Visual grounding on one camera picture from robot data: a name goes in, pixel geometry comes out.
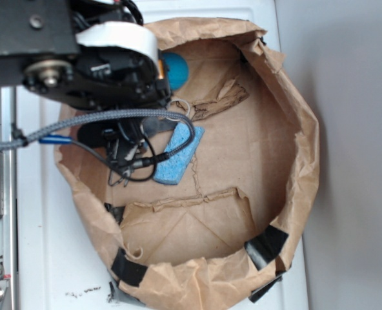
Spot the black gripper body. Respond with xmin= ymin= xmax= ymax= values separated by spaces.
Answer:
xmin=66 ymin=48 xmax=172 ymax=186

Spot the gray plush animal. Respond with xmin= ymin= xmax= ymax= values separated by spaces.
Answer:
xmin=142 ymin=117 xmax=177 ymax=138

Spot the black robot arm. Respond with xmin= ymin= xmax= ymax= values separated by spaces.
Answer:
xmin=0 ymin=1 xmax=171 ymax=185

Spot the white tape roll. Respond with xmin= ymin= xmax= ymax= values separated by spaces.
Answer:
xmin=76 ymin=21 xmax=159 ymax=69

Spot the blue ball with loop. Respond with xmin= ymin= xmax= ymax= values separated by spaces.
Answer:
xmin=163 ymin=52 xmax=189 ymax=91

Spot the blue sponge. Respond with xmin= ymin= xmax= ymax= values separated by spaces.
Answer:
xmin=153 ymin=123 xmax=205 ymax=185

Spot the white plastic tray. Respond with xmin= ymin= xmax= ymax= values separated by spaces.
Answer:
xmin=15 ymin=0 xmax=310 ymax=310

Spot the brown paper bag bin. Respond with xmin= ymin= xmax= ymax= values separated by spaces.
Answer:
xmin=55 ymin=17 xmax=319 ymax=309

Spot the metal rail frame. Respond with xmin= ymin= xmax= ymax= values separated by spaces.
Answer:
xmin=0 ymin=88 xmax=19 ymax=309

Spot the gray braided cable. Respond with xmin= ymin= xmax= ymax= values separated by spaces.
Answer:
xmin=0 ymin=108 xmax=196 ymax=166

